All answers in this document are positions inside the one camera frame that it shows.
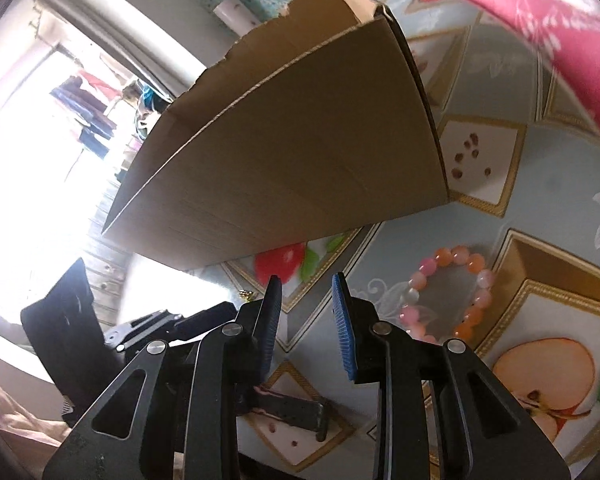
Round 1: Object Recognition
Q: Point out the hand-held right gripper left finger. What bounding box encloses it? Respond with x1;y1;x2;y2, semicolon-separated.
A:
42;276;283;480

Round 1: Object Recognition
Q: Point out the person's left forearm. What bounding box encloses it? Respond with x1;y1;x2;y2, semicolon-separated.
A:
0;342;73;448

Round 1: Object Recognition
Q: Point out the pile of colourful clothes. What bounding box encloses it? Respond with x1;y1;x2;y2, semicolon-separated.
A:
50;67;171;161

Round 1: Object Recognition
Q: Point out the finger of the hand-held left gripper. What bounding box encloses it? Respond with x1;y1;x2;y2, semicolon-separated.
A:
105;301;237;353

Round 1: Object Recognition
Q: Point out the grey curtain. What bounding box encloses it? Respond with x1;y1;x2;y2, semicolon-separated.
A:
32;0;211;103

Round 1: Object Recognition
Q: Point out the brown cardboard box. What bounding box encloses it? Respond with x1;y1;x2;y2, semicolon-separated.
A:
101;0;451;273

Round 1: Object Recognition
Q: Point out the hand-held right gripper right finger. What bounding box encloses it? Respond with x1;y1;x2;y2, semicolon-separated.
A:
331;273;571;480

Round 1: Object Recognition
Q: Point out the pink floral blanket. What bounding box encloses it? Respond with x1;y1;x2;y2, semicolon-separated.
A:
412;0;600;161

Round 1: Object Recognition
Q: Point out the pale pink roll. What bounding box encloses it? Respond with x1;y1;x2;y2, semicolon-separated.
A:
214;0;263;36

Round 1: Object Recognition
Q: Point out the fruit print tablecloth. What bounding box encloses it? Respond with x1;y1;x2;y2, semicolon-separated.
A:
195;0;600;480

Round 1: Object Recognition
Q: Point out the pink orange bead bracelet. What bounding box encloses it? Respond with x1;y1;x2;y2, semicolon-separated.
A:
399;245;495;343

